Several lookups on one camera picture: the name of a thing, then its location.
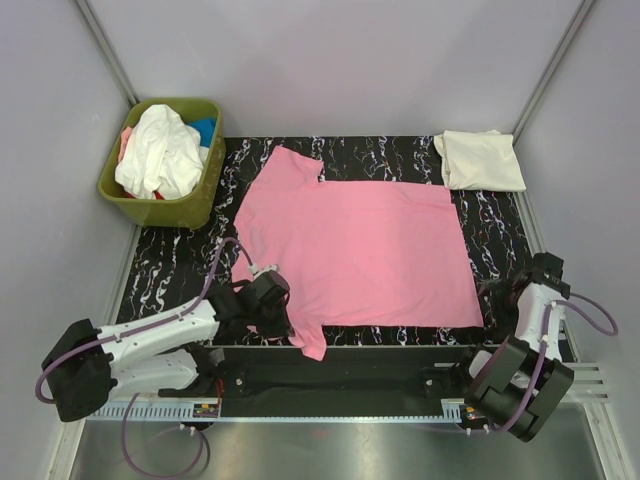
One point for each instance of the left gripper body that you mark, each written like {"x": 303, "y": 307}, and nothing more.
{"x": 264, "y": 312}

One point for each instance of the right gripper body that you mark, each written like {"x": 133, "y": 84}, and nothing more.
{"x": 503, "y": 308}

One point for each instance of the pink t-shirt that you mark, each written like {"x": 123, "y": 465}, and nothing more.
{"x": 356, "y": 253}

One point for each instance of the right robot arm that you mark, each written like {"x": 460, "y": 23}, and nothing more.
{"x": 519, "y": 385}

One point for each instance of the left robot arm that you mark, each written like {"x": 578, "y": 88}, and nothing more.
{"x": 160, "y": 354}

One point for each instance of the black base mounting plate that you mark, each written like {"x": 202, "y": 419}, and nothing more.
{"x": 280, "y": 382}

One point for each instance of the folded cream t-shirt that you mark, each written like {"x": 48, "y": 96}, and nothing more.
{"x": 479, "y": 161}

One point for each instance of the olive green plastic basket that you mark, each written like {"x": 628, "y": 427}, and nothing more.
{"x": 192, "y": 211}

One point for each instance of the white shirt in basket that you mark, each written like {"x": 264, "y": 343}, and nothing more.
{"x": 160, "y": 153}

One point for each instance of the blue garment in basket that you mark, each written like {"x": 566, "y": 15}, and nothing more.
{"x": 206, "y": 129}

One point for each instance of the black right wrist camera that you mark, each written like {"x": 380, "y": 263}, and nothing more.
{"x": 547, "y": 270}

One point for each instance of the right aluminium corner post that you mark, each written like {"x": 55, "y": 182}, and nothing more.
{"x": 574, "y": 27}

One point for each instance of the aluminium corner post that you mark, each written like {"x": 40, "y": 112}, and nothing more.
{"x": 574, "y": 27}
{"x": 108, "y": 54}

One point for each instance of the left aluminium corner post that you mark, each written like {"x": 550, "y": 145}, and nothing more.
{"x": 108, "y": 54}

